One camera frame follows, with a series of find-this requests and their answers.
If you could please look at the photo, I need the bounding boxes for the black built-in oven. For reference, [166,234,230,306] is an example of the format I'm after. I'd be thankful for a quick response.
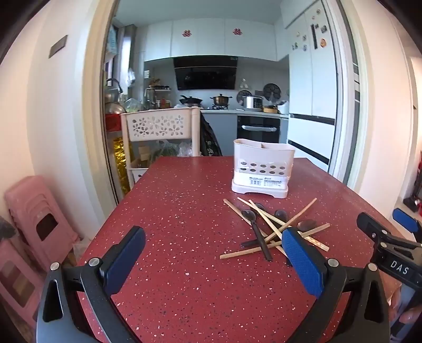
[237,116,281,143]

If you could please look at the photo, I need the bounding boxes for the steel cooking pot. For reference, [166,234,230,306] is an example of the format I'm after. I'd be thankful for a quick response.
[210,94,232,107]

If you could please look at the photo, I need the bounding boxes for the pink plastic stool stack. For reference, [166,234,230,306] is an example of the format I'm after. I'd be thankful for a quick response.
[1,176,79,328]

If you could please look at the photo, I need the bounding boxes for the black wok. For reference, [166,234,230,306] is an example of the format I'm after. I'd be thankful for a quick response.
[180,95,202,107]

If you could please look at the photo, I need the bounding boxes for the silver rice cooker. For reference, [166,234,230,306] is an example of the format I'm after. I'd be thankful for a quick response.
[243,96,263,112]

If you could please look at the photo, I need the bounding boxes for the white upper cabinets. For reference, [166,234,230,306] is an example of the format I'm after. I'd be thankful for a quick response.
[145,18,277,61]

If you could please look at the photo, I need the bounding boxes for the person right hand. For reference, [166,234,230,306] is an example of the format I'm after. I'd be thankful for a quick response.
[387,289,422,330]

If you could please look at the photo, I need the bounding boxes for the white utensil holder caddy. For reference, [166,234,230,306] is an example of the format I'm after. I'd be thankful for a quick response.
[232,139,295,199]

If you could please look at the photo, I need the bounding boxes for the black range hood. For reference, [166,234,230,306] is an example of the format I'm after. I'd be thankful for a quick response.
[173,55,238,91]

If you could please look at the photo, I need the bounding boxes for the white refrigerator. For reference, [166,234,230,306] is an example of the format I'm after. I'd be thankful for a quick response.
[287,1,338,171]

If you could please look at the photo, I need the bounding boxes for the white flower pattern storage cart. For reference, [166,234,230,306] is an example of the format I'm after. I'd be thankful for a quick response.
[119,107,201,187]

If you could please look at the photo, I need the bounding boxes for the black plastic bag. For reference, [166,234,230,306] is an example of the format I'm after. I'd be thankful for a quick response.
[200,114,222,156]

